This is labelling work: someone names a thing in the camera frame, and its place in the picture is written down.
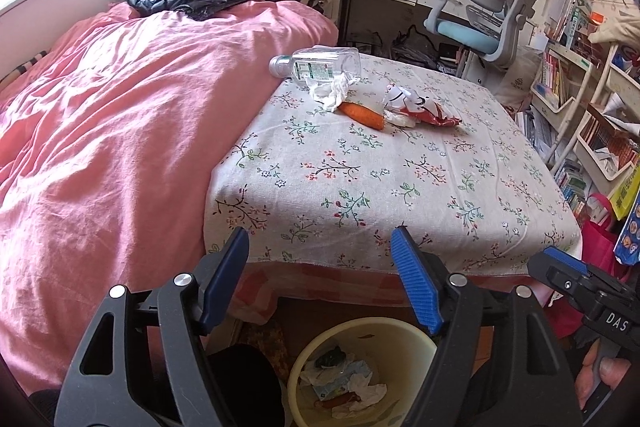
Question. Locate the pink bag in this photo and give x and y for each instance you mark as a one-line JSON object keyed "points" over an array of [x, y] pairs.
{"points": [[600, 237]]}

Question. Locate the orange peel piece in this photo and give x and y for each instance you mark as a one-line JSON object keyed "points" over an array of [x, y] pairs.
{"points": [[335, 402]]}

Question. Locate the person's right hand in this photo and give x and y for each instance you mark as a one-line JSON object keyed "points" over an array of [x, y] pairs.
{"points": [[610, 372]]}

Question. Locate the blue box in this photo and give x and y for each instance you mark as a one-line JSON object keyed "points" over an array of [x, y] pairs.
{"points": [[630, 237]]}

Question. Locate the black plastic bag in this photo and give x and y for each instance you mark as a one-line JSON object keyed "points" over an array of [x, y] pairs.
{"points": [[412, 47]]}

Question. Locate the clear plastic bottle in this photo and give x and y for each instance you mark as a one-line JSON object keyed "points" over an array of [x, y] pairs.
{"points": [[320, 63]]}

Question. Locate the red white snack packet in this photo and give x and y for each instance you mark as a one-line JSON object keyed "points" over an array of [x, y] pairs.
{"points": [[430, 112]]}

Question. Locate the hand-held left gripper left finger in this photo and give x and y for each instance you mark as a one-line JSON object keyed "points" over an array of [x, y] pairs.
{"points": [[225, 277]]}

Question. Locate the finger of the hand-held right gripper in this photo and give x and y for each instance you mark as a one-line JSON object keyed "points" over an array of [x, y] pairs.
{"points": [[562, 259]]}

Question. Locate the beige cloth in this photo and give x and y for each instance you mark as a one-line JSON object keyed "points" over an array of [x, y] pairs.
{"points": [[617, 27]]}

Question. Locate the pink blanket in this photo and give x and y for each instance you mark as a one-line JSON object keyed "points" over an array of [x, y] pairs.
{"points": [[125, 147]]}

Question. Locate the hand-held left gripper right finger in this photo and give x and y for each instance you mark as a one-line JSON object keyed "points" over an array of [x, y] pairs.
{"points": [[415, 277]]}

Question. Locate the cream plastic bin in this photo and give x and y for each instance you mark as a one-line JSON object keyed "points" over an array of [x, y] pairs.
{"points": [[400, 342]]}

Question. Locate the pink checked cloth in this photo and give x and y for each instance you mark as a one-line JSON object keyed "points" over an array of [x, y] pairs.
{"points": [[310, 287]]}

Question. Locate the yellow box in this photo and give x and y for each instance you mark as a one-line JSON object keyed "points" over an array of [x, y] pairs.
{"points": [[627, 194]]}

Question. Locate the orange carrot piece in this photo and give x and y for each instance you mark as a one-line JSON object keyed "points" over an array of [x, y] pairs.
{"points": [[362, 114]]}

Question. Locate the pile of books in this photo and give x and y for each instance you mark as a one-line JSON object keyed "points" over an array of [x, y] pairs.
{"points": [[572, 187]]}

